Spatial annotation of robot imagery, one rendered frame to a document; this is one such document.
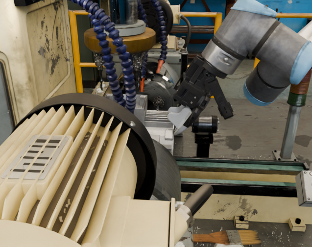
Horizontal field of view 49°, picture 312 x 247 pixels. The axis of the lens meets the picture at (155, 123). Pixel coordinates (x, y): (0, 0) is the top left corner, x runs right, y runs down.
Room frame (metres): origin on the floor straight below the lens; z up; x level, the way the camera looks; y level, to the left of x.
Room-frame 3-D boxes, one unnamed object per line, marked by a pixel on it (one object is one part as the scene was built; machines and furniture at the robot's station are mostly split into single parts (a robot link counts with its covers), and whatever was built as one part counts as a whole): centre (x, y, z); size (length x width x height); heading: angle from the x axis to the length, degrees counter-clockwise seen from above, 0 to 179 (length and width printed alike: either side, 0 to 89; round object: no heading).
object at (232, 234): (0.71, -0.19, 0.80); 0.21 x 0.05 x 0.01; 92
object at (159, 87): (1.20, 0.03, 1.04); 0.41 x 0.25 x 0.25; 176
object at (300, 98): (1.14, -0.51, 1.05); 0.06 x 0.06 x 0.04
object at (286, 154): (1.14, -0.51, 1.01); 0.08 x 0.08 x 0.42; 86
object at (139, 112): (0.87, 0.09, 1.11); 0.12 x 0.11 x 0.07; 86
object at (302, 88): (1.14, -0.51, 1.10); 0.06 x 0.06 x 0.04
